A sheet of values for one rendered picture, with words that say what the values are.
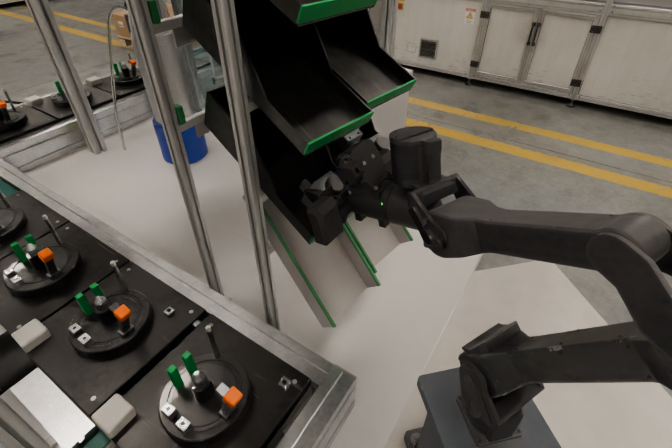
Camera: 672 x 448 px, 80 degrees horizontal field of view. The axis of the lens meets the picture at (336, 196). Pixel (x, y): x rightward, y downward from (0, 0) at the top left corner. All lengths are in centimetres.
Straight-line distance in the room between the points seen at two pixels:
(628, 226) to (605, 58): 402
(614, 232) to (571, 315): 74
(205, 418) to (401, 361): 39
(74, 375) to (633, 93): 432
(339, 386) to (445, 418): 20
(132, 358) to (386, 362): 48
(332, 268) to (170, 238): 56
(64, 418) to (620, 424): 95
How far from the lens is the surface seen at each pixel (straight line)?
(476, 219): 43
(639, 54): 435
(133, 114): 186
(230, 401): 63
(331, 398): 73
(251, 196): 63
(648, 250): 36
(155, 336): 85
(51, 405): 87
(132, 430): 77
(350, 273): 80
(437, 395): 64
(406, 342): 91
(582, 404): 96
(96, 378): 84
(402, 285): 101
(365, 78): 70
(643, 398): 103
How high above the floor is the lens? 162
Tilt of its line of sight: 37 degrees down
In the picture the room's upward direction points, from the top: straight up
